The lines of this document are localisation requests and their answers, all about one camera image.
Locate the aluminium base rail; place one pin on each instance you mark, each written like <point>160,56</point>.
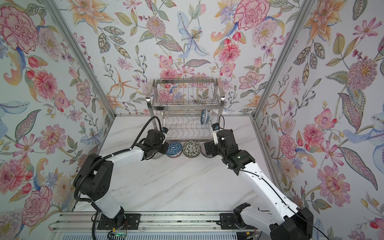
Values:
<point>146,222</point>

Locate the green leaf pattern bowl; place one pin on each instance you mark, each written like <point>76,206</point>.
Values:
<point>191,149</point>

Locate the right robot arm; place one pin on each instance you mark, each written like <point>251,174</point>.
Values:
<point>283,220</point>

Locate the purple striped bowl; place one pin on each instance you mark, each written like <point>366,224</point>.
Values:
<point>204,152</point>

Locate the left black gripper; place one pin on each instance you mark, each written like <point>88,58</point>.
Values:
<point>165,144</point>

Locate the aluminium frame post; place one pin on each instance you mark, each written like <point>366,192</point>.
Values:
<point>303,13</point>
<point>83,63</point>

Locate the grey green pattern bowl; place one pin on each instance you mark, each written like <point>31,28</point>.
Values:
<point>157,155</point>

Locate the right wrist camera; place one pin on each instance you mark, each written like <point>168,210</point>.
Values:
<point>215,129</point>

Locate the left aluminium frame post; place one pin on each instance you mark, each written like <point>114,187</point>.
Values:
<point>83,63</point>

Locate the blue white floral bowl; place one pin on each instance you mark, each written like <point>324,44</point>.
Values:
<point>205,117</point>

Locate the blue triangle pattern bowl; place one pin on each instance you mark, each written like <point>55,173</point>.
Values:
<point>174,149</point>

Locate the right aluminium frame post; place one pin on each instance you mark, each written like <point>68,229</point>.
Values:
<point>303,13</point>

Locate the steel two-tier dish rack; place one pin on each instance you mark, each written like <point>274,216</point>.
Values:
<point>179,103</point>

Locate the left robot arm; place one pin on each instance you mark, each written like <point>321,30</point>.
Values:
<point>93,184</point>

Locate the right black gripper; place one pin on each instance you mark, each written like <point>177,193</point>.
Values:
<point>211,145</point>

